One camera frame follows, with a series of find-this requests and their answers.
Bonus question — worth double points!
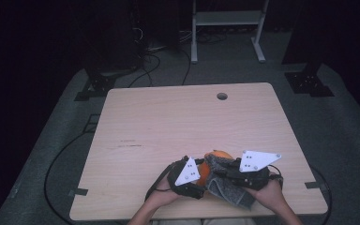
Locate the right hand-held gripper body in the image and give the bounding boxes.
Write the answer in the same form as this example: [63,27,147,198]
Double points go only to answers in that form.
[228,150,284,191]

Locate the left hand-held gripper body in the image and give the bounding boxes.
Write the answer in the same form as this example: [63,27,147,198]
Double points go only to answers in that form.
[167,155,206,200]

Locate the orange plush toy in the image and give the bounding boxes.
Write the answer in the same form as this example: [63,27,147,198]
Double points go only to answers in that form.
[196,149,234,188]

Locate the person's left hand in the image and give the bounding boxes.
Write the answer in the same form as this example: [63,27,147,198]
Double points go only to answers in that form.
[148,177,183,204]

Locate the person's right hand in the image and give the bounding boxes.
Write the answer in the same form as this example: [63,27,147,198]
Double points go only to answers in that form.
[247,179,291,217]

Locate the grey tape strip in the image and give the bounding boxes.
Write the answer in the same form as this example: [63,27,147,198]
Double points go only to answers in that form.
[304,181,328,190]
[67,187,89,197]

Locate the black floor stand base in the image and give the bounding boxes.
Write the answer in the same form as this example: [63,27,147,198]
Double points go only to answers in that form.
[284,62,336,98]
[74,72,117,102]

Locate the black floor tape outline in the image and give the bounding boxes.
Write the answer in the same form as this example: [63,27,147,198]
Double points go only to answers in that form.
[82,113,101,134]

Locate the dark equipment cabinet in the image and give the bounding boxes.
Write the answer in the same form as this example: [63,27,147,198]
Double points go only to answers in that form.
[82,0,143,74]

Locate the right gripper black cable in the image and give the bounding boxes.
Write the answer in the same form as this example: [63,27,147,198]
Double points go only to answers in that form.
[267,163,285,189]

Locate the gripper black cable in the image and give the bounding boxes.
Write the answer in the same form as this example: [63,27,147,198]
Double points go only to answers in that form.
[267,163,285,189]
[144,163,174,203]

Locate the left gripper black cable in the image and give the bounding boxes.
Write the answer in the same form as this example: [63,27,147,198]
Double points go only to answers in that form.
[144,163,174,203]

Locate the curved black floor cable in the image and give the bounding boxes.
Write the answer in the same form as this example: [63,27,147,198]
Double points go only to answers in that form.
[310,167,333,225]

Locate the thin black floor cable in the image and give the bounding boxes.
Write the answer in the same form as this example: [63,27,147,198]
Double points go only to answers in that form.
[181,49,192,86]

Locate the long black floor cable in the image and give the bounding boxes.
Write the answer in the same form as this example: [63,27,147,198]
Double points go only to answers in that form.
[43,130,92,225]

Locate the white metal frame stand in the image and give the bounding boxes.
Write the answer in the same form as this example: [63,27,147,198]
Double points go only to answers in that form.
[190,0,270,65]

